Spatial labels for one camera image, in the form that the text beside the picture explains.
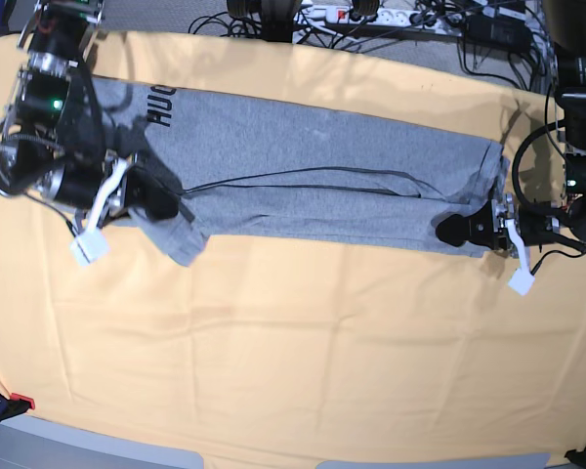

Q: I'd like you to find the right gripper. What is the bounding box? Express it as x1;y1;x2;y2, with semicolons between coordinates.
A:
48;153;194;222

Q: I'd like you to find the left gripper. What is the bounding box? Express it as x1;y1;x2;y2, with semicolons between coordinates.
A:
435;202;561;249

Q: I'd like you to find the grey t-shirt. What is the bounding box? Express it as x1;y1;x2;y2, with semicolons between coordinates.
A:
94;78;509;266

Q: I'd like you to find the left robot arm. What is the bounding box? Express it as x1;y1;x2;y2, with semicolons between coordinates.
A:
436;1;586;255

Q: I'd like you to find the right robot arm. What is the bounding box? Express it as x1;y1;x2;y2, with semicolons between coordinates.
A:
0;1;192;235

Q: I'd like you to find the yellow table cloth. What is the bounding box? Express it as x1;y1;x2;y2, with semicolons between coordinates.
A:
0;29;586;469

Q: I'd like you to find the black power adapter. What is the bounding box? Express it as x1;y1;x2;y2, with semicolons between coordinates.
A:
464;15;532;53

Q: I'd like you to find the white power strip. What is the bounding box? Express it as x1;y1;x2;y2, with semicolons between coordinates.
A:
297;1;464;37

